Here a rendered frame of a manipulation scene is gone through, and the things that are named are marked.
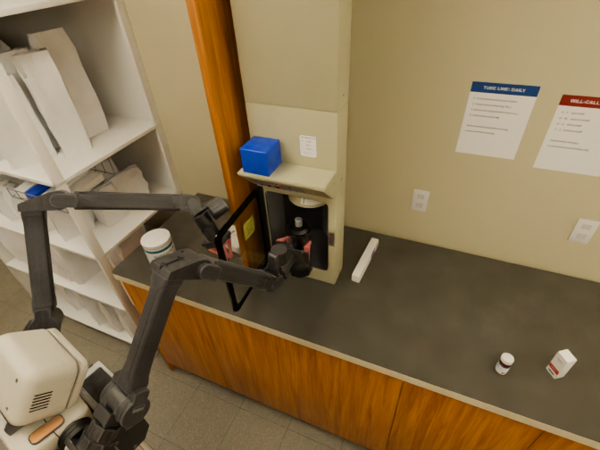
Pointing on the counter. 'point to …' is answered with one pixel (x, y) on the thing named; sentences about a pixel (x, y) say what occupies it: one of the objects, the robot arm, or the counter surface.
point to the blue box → (261, 155)
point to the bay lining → (283, 213)
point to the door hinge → (264, 217)
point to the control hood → (299, 179)
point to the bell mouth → (305, 202)
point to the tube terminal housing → (320, 122)
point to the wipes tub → (157, 244)
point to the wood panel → (222, 89)
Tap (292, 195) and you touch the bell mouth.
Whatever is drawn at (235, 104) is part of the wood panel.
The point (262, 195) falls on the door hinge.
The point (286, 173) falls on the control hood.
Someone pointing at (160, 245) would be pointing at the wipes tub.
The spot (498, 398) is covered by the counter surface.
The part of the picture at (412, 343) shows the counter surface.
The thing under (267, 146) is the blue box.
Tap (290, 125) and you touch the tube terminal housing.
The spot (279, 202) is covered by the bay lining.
